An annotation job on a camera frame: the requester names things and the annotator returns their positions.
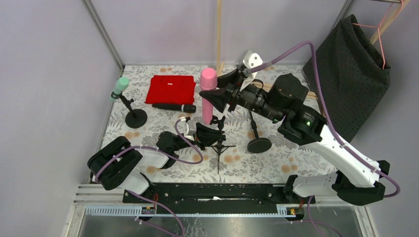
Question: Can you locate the wooden clothes rack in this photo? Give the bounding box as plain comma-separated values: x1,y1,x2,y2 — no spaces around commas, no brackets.
214,0,412,122

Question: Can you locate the pink microphone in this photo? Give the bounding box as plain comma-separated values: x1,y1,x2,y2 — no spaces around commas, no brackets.
199,68,217,124

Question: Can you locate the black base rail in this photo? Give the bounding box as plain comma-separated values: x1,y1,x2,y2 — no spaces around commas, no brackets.
142,183,316,214

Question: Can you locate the black tripod mic stand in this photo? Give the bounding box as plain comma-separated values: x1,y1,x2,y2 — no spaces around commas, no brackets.
210,115,236,174

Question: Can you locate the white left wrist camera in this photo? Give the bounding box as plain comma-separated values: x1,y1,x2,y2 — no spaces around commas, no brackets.
183,120,197,140

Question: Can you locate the pink clothes hanger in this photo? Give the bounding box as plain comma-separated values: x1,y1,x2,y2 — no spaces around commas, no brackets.
352,0,410,69

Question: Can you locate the round-base mic stand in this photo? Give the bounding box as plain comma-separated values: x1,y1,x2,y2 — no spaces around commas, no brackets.
111,92,148,128
247,111,272,154

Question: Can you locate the floral table mat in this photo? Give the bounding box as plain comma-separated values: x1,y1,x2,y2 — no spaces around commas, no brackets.
92,64,341,185

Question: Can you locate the red folded cloth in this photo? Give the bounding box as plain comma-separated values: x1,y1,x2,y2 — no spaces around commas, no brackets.
145,75,196,105

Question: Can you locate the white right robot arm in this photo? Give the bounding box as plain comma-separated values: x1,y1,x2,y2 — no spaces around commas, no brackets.
200,70,390,206

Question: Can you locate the mint green microphone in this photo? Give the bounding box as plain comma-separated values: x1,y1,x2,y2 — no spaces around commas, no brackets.
110,77,129,101

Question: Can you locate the black microphone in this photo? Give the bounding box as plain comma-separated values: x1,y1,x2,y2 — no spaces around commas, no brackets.
152,103,197,113

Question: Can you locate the dark dotted hanging garment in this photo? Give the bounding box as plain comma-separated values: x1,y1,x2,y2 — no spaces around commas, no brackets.
316,14,391,142

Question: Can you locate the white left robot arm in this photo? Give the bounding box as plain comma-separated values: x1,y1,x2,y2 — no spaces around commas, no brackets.
87,123,226,194

